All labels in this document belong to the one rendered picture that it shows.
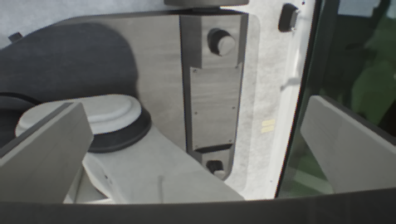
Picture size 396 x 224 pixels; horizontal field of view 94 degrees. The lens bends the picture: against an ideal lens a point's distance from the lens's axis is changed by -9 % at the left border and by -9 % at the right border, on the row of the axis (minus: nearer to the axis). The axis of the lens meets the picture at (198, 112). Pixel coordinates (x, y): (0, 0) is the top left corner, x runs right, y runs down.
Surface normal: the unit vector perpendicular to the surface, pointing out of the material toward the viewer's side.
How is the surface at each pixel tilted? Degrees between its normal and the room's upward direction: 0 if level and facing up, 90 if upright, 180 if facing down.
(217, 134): 0
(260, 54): 0
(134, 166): 90
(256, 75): 0
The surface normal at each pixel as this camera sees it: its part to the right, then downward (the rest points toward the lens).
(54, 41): 0.23, 0.51
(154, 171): -0.01, -0.85
